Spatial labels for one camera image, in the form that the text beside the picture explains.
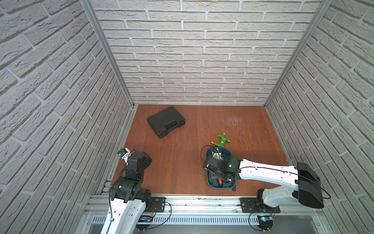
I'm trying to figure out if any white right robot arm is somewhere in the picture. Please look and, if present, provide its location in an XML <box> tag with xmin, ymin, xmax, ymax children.
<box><xmin>203</xmin><ymin>156</ymin><xmax>324</xmax><ymax>209</ymax></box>

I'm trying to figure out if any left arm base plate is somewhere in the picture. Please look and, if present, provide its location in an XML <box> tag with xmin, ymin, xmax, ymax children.
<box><xmin>151</xmin><ymin>197</ymin><xmax>166</xmax><ymax>213</ymax></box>

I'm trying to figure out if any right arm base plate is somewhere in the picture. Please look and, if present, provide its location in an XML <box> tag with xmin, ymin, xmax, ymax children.
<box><xmin>239</xmin><ymin>198</ymin><xmax>281</xmax><ymax>214</ymax></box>

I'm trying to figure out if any controller board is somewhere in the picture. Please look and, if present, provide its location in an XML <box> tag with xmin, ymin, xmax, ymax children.
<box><xmin>257</xmin><ymin>216</ymin><xmax>273</xmax><ymax>232</ymax></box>
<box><xmin>136</xmin><ymin>215</ymin><xmax>153</xmax><ymax>231</ymax></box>

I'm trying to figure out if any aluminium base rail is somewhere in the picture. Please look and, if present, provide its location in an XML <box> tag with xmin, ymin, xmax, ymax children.
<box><xmin>74</xmin><ymin>194</ymin><xmax>331</xmax><ymax>234</ymax></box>

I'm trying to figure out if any teal storage tray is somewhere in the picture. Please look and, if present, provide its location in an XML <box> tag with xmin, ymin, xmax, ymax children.
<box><xmin>206</xmin><ymin>147</ymin><xmax>237</xmax><ymax>190</ymax></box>

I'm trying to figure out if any black plastic tool case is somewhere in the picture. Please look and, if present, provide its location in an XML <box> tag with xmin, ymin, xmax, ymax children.
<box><xmin>147</xmin><ymin>106</ymin><xmax>186</xmax><ymax>138</ymax></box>

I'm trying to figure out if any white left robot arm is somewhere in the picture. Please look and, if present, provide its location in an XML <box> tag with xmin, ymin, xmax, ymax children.
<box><xmin>101</xmin><ymin>148</ymin><xmax>153</xmax><ymax>234</ymax></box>

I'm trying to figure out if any right controller board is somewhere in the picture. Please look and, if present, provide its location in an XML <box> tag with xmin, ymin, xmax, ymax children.
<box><xmin>257</xmin><ymin>216</ymin><xmax>273</xmax><ymax>232</ymax></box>

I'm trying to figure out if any aluminium frame corner post left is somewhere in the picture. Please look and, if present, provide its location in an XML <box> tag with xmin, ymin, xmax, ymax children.
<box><xmin>81</xmin><ymin>0</ymin><xmax>135</xmax><ymax>108</ymax></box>

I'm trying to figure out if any left controller board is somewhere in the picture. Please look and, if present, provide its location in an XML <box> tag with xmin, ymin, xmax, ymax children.
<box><xmin>136</xmin><ymin>215</ymin><xmax>153</xmax><ymax>231</ymax></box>

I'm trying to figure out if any aluminium frame corner post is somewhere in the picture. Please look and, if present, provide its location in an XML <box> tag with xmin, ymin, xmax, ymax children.
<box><xmin>81</xmin><ymin>0</ymin><xmax>135</xmax><ymax>108</ymax></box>
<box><xmin>264</xmin><ymin>0</ymin><xmax>333</xmax><ymax>109</ymax></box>

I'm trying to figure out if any green plastic clamp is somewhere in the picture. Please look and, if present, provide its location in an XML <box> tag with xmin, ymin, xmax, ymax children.
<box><xmin>211</xmin><ymin>133</ymin><xmax>231</xmax><ymax>148</ymax></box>

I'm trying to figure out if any aluminium frame corner post right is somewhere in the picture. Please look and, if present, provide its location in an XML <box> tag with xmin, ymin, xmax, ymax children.
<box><xmin>264</xmin><ymin>0</ymin><xmax>333</xmax><ymax>109</ymax></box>

